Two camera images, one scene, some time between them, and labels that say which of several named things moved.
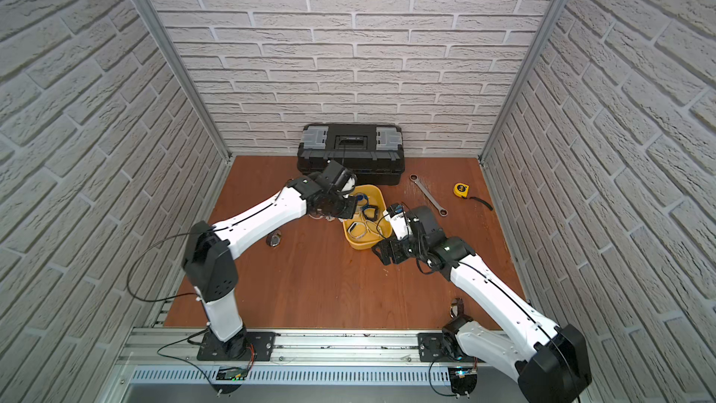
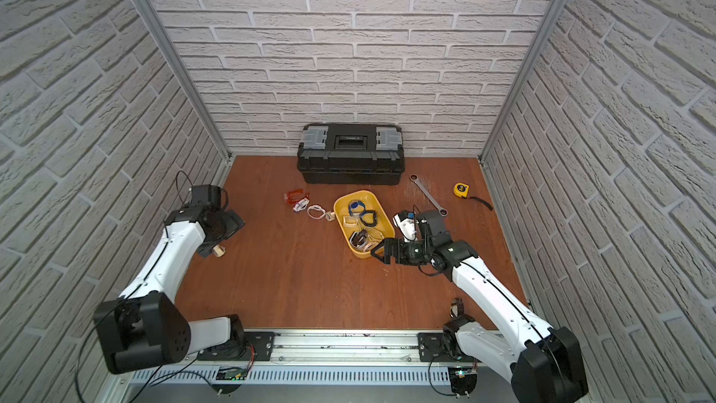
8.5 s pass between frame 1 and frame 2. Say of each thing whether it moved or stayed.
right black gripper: stayed
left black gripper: moved
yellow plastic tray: stayed
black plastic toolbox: stayed
